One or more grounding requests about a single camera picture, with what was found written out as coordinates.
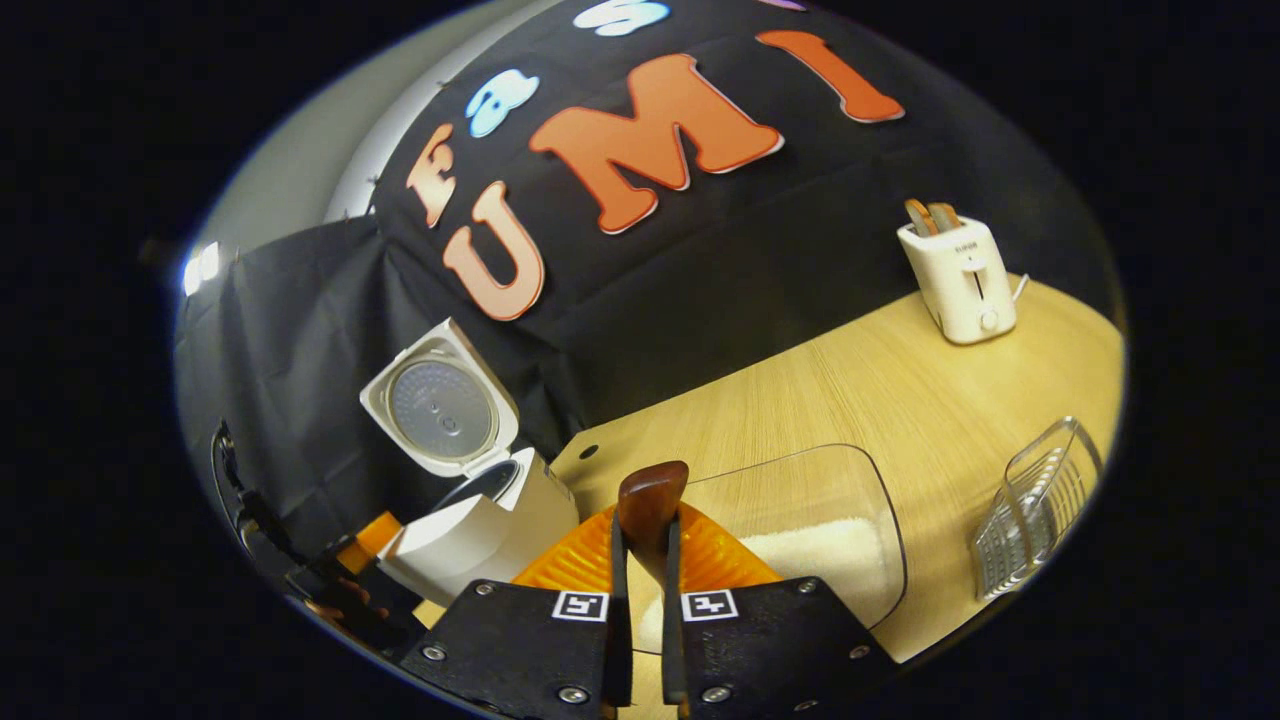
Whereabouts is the wire chopstick holder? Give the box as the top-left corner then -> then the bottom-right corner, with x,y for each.
968,417 -> 1104,602

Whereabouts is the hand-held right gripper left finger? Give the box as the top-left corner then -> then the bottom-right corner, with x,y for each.
400,505 -> 633,720

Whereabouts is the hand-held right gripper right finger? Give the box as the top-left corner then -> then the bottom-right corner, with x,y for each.
662,505 -> 901,720

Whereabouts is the brown wooden spoon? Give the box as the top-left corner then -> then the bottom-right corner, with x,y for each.
617,461 -> 691,591

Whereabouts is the white rice cooker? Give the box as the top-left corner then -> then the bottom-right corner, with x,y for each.
360,318 -> 581,608

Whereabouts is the white toaster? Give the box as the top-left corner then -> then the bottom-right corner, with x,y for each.
897,215 -> 1018,346

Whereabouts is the clear plastic container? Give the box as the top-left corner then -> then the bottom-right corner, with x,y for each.
630,444 -> 909,656

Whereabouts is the black stand with cables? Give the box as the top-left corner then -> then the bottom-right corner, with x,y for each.
210,420 -> 301,581

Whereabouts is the black backdrop cloth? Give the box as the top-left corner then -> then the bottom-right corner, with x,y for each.
175,0 -> 1121,561

